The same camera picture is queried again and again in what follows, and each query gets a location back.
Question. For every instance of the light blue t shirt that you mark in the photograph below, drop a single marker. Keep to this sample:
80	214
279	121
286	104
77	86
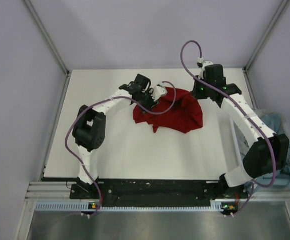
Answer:
265	161

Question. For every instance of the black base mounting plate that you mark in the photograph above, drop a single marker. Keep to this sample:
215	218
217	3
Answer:
157	193

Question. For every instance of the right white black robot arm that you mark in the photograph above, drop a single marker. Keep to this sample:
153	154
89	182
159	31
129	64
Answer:
229	98

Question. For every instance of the aluminium frame post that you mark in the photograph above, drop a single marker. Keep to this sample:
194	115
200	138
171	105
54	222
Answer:
278	14
45	36

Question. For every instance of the right aluminium frame post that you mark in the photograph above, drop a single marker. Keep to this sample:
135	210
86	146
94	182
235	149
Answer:
278	14

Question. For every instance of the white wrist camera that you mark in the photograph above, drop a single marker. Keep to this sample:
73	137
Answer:
202	63
158	92

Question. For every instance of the left aluminium frame post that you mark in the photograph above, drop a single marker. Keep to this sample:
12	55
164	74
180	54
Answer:
45	36

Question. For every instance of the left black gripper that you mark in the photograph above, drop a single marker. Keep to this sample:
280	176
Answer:
149	107

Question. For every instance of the white laundry basket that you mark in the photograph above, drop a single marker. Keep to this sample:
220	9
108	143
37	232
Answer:
273	120

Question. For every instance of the red t shirt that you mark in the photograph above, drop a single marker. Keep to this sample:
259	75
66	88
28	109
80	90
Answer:
185	115

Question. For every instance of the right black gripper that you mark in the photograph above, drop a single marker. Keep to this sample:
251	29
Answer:
195	93

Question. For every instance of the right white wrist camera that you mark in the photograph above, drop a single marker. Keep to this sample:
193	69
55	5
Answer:
202	63

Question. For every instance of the light blue cable duct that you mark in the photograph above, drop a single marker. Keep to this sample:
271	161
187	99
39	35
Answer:
89	207

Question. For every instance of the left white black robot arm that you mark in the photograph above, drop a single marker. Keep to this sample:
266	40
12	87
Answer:
87	133

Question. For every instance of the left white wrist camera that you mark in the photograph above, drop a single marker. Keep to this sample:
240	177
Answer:
158	92

